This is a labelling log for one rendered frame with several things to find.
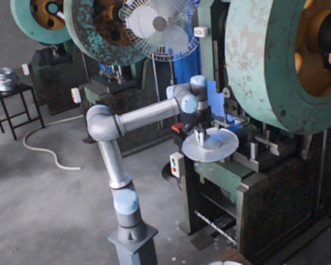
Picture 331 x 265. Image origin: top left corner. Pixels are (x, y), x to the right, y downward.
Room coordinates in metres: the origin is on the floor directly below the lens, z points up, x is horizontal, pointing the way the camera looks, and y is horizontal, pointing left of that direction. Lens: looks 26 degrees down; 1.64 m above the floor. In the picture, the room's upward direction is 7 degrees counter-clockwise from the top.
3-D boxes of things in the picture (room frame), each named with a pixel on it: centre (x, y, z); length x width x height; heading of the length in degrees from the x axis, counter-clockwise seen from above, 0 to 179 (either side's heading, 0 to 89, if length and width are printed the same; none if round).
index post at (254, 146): (1.45, -0.43, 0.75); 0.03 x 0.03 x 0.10; 31
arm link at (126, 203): (1.30, 0.23, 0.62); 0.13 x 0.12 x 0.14; 11
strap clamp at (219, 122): (1.82, -0.36, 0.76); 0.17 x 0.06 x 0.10; 31
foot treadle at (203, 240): (1.60, -0.34, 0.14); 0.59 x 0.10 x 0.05; 121
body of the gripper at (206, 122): (1.51, -0.19, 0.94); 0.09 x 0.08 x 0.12; 121
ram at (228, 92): (1.65, -0.42, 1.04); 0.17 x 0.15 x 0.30; 121
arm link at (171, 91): (1.47, -0.09, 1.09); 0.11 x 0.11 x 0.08; 11
